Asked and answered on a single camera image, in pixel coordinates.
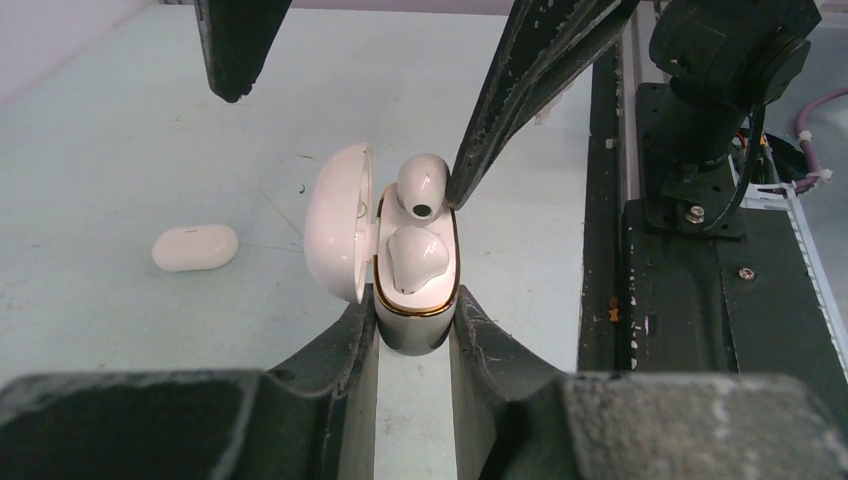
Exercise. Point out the white slotted cable duct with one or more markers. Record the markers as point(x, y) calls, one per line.
point(774, 197)

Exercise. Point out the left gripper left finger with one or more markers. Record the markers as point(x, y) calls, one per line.
point(313, 416)

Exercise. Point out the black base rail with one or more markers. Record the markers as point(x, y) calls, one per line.
point(706, 285)

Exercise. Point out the white charging case with dot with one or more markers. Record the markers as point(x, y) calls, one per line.
point(357, 247)

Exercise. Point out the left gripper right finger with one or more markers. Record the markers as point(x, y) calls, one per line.
point(518, 417)

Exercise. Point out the white earbud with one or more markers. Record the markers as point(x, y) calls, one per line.
point(421, 185)

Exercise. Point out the white closed charging case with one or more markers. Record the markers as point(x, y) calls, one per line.
point(195, 248)

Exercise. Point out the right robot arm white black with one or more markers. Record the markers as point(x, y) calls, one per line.
point(727, 60)

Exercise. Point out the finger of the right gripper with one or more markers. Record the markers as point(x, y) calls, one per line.
point(236, 37)
point(544, 46)

